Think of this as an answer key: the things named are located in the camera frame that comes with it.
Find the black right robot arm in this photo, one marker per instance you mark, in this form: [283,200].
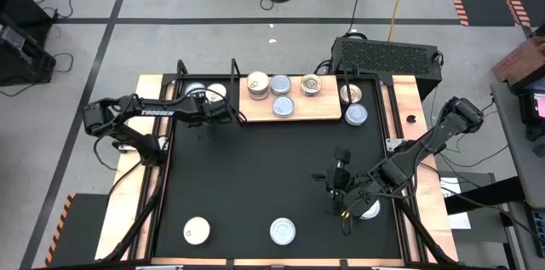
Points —
[426,144]

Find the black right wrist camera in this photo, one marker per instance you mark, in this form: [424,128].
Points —
[342,157]

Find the green label tuna can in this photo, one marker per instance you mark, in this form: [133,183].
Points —
[193,87]
[283,106]
[280,84]
[282,231]
[374,212]

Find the black equipment cart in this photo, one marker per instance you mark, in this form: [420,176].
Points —
[21,61]

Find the black mesh computer case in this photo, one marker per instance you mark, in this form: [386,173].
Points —
[383,57]

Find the silver lid seafood can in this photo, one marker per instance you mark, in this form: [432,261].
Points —
[357,115]

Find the brown cardboard box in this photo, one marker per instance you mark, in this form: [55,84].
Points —
[519,59]

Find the black tablet pink screen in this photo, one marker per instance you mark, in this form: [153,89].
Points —
[528,110]

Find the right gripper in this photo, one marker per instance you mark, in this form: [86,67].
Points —
[345,182]

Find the metal clamp bracket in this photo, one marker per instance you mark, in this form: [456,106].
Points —
[394,144]
[123,148]

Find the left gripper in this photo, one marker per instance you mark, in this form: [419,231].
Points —
[215,112]

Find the grey side table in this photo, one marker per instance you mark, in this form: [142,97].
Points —
[521,163]

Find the black support beam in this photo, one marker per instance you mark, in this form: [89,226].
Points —
[485,195]

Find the wooden shelf black frame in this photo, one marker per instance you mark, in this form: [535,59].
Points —
[319,108]

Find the black keyboard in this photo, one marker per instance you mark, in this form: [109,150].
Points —
[538,227]

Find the black table mat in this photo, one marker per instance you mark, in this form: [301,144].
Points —
[255,168]

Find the white paper sheet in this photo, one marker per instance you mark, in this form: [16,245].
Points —
[462,221]

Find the small black knob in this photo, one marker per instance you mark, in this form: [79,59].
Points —
[411,118]

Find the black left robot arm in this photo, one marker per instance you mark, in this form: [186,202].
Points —
[157,112]

